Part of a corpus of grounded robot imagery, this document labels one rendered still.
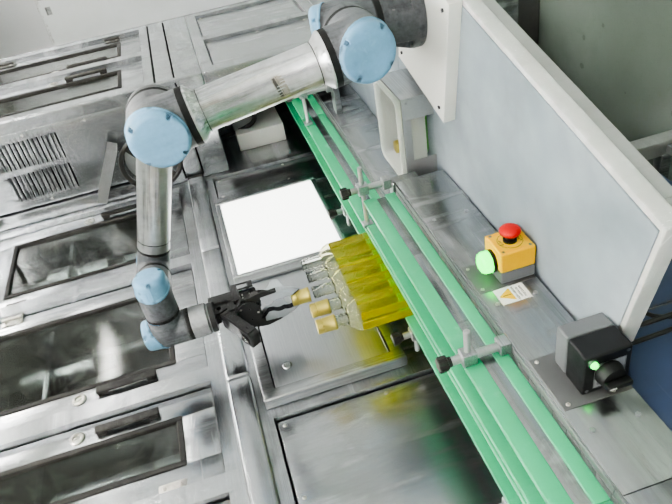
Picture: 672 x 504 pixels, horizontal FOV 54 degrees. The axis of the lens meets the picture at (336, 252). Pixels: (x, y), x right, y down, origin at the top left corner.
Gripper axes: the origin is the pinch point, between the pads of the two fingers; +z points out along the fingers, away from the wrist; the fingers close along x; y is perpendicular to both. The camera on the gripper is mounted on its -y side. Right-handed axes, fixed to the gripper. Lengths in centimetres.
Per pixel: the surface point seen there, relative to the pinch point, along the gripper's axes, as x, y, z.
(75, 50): -19, 163, -51
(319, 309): -0.9, -7.0, 4.2
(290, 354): 12.6, -4.4, -4.6
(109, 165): 0, 92, -44
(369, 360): 11.9, -14.5, 12.1
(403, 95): -33, 20, 37
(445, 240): -15.6, -14.2, 32.3
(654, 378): -14, -60, 48
